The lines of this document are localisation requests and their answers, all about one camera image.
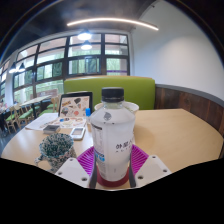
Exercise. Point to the small dark box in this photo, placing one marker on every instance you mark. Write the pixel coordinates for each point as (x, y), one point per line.
(51, 129)

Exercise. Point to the green speckled white mug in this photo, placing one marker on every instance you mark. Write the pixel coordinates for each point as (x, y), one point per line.
(55, 150)

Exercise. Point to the wooden chairs with green seats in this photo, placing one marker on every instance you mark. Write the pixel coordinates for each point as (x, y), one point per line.
(25, 115)

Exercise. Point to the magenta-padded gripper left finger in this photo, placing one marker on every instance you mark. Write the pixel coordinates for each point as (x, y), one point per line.
(70, 171)

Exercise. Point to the black-framed tablet with stickers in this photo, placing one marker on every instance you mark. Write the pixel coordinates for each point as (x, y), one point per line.
(75, 106)

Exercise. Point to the green upholstered bench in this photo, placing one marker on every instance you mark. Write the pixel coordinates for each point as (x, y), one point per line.
(140, 90)

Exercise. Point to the white phone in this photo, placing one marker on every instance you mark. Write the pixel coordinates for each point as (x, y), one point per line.
(77, 133)

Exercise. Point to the white paper sheets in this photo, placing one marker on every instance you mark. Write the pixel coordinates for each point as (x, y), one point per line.
(41, 121)

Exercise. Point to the small blue-capped bottle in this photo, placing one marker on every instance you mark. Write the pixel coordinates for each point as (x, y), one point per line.
(88, 115)

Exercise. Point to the light wooden dining table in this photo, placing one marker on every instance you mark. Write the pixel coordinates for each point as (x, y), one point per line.
(35, 100)

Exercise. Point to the curved linear ceiling light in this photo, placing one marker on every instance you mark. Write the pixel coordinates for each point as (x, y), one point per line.
(110, 20)

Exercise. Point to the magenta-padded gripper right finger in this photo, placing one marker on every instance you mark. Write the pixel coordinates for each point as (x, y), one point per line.
(153, 170)

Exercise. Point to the hanging pendant lamps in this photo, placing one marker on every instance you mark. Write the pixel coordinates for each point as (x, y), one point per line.
(84, 35)

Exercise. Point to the clear black-capped water bottle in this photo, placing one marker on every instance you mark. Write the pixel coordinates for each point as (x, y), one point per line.
(111, 140)

